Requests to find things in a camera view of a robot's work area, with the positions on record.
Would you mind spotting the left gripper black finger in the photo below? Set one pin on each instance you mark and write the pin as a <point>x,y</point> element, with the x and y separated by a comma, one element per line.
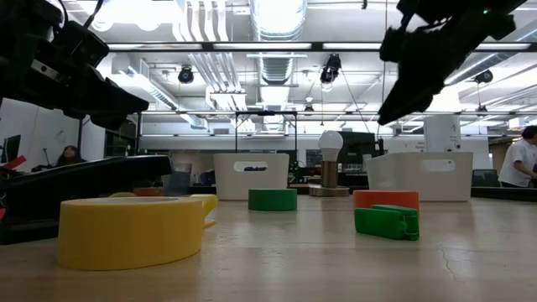
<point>113,98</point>
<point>110,121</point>

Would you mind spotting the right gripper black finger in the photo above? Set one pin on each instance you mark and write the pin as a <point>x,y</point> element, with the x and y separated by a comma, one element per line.
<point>432,79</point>
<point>403,88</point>

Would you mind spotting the small orange object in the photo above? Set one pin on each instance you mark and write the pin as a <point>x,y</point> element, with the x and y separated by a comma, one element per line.
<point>147,191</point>

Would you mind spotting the yellow plastic cup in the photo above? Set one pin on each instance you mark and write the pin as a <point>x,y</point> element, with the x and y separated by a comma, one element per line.
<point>126,235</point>

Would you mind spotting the yellow staple remover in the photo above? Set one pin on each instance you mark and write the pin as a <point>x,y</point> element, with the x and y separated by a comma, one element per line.
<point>210,201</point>

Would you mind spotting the green mini stapler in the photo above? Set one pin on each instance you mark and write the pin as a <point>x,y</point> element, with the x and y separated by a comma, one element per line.
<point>379,222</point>

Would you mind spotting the green tape roll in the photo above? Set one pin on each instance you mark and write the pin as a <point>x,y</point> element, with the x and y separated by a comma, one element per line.
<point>272,200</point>

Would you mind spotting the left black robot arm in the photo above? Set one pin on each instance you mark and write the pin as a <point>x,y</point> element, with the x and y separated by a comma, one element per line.
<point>25,9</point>

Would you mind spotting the black ceiling spotlight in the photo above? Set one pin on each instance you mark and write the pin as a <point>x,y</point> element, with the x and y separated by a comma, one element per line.
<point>484,76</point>
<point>186,75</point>

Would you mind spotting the white cylinder appliance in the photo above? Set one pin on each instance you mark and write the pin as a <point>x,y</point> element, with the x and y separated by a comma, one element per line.
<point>442,132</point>

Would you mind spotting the person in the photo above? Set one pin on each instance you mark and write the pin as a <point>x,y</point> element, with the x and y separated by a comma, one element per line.
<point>520,161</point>
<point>69,157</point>

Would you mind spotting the black computer monitor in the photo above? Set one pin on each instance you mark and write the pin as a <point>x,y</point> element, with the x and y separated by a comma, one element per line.
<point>11,147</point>
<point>356,147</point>

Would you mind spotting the red flat object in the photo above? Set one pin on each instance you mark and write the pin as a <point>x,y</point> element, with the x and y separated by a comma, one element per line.
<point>14,162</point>

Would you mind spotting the table lamp with white bulb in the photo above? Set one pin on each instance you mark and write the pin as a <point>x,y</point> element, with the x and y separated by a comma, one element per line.
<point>330,144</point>

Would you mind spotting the white plastic bin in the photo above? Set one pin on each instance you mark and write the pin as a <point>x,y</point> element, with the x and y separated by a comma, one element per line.
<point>419,184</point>
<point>251,184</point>

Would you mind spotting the black metal stand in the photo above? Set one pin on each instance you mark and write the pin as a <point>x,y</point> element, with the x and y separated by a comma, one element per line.
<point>266,112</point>

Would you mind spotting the silver ventilation duct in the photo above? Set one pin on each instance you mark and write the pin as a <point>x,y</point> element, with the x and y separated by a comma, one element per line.
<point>474,67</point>
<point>277,17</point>

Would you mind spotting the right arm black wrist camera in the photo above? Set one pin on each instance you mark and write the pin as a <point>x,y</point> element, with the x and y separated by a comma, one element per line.
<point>394,44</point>

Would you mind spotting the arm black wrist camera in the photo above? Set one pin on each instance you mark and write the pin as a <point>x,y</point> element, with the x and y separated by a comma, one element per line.
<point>394,44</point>
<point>81,44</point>

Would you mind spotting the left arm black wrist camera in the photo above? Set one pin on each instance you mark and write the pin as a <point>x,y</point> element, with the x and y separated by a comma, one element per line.
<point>81,44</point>

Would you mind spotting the black overhead camera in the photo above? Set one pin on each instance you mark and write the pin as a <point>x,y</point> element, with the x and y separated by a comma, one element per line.
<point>331,69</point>

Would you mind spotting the black metal rig frame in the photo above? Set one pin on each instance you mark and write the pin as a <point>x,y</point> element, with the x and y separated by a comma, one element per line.
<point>316,46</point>

